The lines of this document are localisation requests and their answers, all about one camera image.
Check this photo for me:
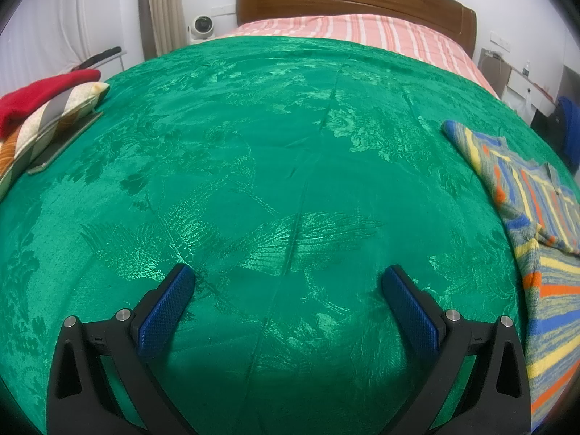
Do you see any flat smartphone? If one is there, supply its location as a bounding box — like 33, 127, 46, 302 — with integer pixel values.
26, 111, 104, 176

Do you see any small white fan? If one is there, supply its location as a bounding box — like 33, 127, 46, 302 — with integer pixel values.
188, 14, 215, 45

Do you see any black flat item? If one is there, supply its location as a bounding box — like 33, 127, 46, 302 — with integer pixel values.
75, 46, 123, 72

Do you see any pink striped bed sheet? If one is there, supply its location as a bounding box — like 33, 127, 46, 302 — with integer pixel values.
216, 13, 500, 99

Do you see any beige curtain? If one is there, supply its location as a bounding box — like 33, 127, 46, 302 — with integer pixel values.
138, 0, 187, 61

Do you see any multicolour striped knit sweater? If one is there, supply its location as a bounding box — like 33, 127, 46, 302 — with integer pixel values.
442, 120, 580, 424

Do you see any orange white striped pillow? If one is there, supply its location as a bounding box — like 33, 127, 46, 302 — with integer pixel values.
0, 80, 111, 201

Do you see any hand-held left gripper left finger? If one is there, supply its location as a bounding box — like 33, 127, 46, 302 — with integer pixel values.
46, 263, 196, 435

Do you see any green patterned blanket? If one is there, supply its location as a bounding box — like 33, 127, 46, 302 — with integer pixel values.
0, 35, 580, 435

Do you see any red cloth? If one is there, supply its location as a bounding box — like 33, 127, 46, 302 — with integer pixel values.
0, 69, 102, 139

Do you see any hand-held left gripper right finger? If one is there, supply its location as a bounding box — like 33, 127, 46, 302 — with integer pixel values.
381, 264, 532, 435

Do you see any white desk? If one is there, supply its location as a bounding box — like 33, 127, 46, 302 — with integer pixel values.
506, 66, 559, 103

